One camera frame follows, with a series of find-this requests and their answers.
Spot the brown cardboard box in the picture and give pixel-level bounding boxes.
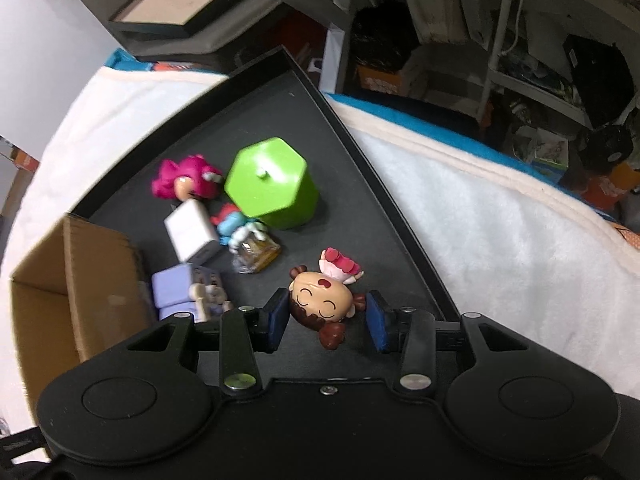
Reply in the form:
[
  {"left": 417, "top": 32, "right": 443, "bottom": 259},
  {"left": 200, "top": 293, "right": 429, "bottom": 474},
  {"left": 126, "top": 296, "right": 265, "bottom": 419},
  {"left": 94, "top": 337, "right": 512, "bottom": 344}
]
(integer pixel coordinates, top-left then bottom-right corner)
[{"left": 10, "top": 216, "right": 152, "bottom": 408}]

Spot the pink-haired doll figurine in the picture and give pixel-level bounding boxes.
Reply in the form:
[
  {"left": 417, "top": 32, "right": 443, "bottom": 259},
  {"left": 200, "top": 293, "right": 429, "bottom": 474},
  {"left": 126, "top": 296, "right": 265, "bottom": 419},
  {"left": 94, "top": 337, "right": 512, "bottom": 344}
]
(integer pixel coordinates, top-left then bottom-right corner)
[{"left": 151, "top": 155, "right": 224, "bottom": 202}]

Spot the white fluffy blanket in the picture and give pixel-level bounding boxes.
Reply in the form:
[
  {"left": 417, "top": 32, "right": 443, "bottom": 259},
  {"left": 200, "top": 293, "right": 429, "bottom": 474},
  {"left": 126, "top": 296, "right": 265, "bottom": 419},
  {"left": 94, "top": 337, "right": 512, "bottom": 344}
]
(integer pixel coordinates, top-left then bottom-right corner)
[{"left": 1, "top": 67, "right": 639, "bottom": 396}]

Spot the blue red figurine with mug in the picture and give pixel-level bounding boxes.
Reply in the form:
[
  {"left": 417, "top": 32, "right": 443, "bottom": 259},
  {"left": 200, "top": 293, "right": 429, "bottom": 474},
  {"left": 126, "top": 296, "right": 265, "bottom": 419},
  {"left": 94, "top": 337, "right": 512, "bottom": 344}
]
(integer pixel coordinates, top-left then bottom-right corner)
[{"left": 210, "top": 203, "right": 281, "bottom": 274}]

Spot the white usb charger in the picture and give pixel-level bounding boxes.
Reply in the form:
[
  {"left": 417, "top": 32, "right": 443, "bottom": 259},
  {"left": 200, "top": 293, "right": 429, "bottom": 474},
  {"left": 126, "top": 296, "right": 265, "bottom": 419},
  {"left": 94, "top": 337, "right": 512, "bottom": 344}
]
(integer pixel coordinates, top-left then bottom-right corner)
[{"left": 164, "top": 198, "right": 220, "bottom": 264}]

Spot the black framed cork board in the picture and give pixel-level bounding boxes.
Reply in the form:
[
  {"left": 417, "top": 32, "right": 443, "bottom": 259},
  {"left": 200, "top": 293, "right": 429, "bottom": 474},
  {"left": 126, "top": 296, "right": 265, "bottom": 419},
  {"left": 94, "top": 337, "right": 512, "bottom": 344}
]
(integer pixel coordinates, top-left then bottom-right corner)
[{"left": 110, "top": 0, "right": 243, "bottom": 39}]

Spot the white metal shelf rack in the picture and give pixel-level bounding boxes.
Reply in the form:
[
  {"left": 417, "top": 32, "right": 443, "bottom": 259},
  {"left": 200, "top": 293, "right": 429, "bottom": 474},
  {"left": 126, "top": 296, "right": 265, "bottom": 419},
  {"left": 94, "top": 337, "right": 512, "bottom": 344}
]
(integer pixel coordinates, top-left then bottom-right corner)
[{"left": 476, "top": 0, "right": 639, "bottom": 128}]

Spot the green hexagonal box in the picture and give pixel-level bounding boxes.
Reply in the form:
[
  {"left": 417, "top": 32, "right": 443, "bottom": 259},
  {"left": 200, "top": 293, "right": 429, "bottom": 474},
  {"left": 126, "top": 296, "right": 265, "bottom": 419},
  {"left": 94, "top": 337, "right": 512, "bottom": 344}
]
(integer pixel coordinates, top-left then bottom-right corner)
[{"left": 224, "top": 138, "right": 319, "bottom": 230}]

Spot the grey low cabinet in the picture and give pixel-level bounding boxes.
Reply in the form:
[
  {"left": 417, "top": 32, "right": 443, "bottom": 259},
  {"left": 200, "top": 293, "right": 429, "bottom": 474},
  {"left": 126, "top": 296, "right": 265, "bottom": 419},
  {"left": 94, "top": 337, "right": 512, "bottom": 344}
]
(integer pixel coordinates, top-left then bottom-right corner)
[{"left": 57, "top": 0, "right": 354, "bottom": 59}]

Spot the black shallow tray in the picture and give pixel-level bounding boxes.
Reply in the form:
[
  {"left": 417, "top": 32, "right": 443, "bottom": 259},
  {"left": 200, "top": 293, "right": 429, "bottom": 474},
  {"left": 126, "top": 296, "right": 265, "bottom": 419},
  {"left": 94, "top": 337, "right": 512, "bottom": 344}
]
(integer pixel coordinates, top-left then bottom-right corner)
[{"left": 74, "top": 50, "right": 458, "bottom": 380}]

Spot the purple sofa bear figurine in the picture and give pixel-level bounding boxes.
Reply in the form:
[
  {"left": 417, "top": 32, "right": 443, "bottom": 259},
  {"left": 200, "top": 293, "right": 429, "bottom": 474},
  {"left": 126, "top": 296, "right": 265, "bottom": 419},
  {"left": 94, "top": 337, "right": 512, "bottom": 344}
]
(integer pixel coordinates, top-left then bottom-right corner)
[{"left": 151, "top": 263, "right": 233, "bottom": 322}]

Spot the brown-haired smiling girl figurine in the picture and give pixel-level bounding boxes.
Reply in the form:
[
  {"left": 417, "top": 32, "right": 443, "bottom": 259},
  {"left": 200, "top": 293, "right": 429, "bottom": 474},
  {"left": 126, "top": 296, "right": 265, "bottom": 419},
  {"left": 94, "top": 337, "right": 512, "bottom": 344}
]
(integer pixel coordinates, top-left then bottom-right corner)
[{"left": 288, "top": 247, "right": 367, "bottom": 350}]

